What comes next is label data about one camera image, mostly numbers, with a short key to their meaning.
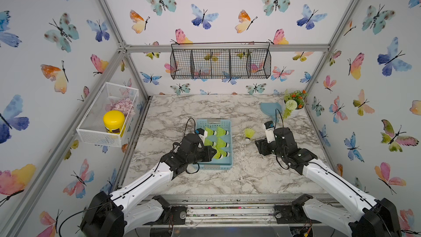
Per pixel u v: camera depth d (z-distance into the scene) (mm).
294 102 974
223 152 891
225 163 893
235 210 759
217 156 808
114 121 632
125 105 686
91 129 632
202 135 725
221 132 987
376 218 385
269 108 1152
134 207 438
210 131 989
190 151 612
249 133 987
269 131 712
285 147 601
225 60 977
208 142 948
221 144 932
